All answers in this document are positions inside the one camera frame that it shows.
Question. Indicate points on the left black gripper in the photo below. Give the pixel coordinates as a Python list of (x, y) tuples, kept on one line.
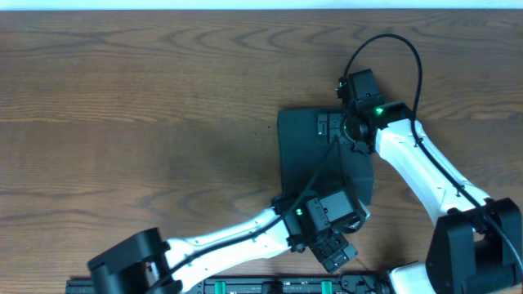
[(334, 251)]

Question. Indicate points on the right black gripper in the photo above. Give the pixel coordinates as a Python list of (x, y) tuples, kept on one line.
[(327, 126)]

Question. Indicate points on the dark green box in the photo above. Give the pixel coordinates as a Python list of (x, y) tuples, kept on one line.
[(300, 155)]

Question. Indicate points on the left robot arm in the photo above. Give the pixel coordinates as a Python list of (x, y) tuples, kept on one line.
[(147, 263)]

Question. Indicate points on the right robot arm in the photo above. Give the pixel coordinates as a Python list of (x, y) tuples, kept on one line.
[(476, 244)]

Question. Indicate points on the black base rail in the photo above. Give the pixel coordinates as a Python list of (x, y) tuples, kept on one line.
[(347, 283)]

